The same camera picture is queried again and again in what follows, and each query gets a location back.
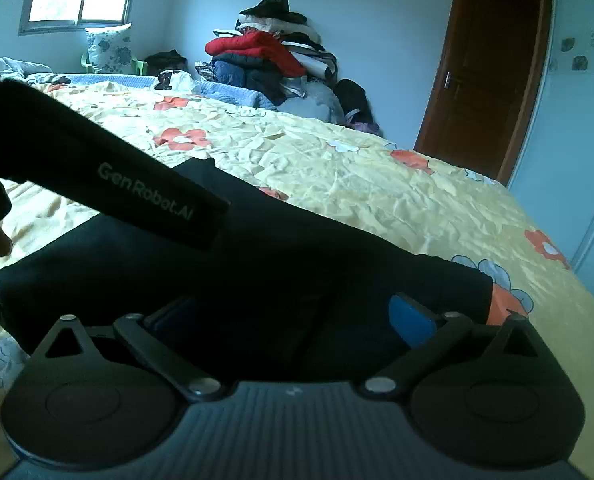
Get pile of clothes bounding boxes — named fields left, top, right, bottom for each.
left=194, top=0, right=384, bottom=137

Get dark clothing heap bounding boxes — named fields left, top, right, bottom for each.
left=144, top=49, right=189, bottom=74

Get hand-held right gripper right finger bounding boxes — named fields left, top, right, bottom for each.
left=363, top=292, right=550, bottom=399

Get blue bed sheet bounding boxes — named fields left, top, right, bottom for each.
left=60, top=73, right=279, bottom=112

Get brown wooden door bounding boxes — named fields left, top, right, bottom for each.
left=414, top=0, right=554, bottom=187

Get green plastic chair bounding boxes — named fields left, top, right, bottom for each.
left=80, top=49, right=148, bottom=77

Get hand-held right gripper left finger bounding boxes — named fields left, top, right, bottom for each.
left=27, top=295, right=224, bottom=402

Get black pants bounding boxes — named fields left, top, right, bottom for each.
left=0, top=157, right=496, bottom=387

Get black and white garment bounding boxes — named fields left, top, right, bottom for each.
left=156, top=69, right=194, bottom=92

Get floral wall stickers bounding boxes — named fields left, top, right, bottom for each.
left=548, top=29, right=594, bottom=74

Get yellow floral blanket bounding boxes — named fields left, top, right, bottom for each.
left=0, top=79, right=594, bottom=461

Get floral pillow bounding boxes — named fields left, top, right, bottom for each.
left=85, top=23, right=133, bottom=75

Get white crumpled cloth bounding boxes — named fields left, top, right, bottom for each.
left=0, top=57, right=72, bottom=86

